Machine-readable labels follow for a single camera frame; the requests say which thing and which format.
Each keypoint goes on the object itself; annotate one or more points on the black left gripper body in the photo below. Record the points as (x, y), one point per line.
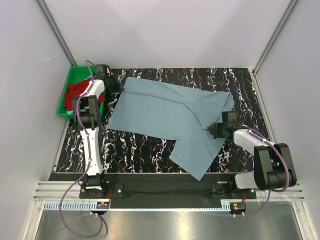
(112, 84)

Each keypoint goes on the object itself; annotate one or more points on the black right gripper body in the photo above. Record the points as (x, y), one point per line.
(218, 130)

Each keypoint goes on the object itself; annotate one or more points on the grey-blue polo shirt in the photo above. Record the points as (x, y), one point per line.
(172, 112)

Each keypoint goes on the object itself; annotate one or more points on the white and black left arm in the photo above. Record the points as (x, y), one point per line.
(87, 116)

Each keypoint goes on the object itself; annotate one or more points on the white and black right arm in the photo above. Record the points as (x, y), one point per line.
(273, 168)

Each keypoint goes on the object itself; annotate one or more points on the green plastic tray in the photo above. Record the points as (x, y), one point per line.
(60, 109)

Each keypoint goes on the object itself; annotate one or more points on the red t shirt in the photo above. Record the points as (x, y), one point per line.
(77, 89)

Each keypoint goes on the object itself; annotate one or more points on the light blue t shirt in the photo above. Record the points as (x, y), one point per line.
(75, 75)

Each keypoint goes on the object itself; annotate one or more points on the right connector box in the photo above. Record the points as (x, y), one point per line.
(239, 206)

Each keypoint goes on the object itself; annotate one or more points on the connector box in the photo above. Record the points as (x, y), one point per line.
(239, 206)
(104, 205)

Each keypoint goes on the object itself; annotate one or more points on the left connector box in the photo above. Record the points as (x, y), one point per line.
(104, 205)

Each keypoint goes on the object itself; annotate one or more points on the left aluminium corner post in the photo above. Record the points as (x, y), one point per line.
(56, 31)

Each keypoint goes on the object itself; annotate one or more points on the aluminium corner post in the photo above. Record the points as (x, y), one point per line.
(276, 33)
(56, 31)

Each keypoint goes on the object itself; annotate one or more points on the aluminium front rail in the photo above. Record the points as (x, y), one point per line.
(272, 215)

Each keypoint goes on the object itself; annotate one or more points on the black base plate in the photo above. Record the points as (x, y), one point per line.
(179, 189)

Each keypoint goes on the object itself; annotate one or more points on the white slotted cable duct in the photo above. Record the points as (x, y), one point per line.
(91, 205)

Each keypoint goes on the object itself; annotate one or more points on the right aluminium corner post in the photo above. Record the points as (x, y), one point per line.
(276, 33)

